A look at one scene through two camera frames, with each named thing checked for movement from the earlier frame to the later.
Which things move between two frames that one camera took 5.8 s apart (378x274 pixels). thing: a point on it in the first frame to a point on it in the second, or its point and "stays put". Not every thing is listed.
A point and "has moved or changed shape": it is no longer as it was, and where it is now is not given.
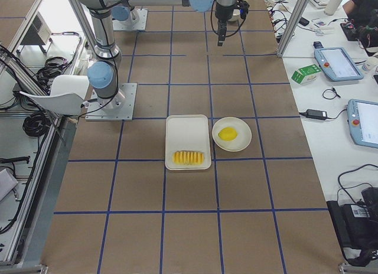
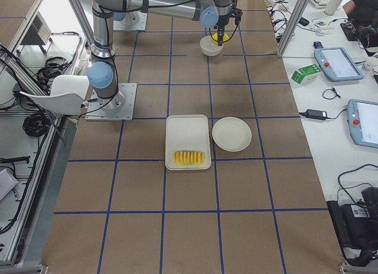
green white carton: [306, 74] stays put
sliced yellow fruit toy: [188, 157] stays put
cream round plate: [242, 139] stays put
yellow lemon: [227, 134] to [225, 38]
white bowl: [235, 16] has moved or changed shape
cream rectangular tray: [187, 133] stays put
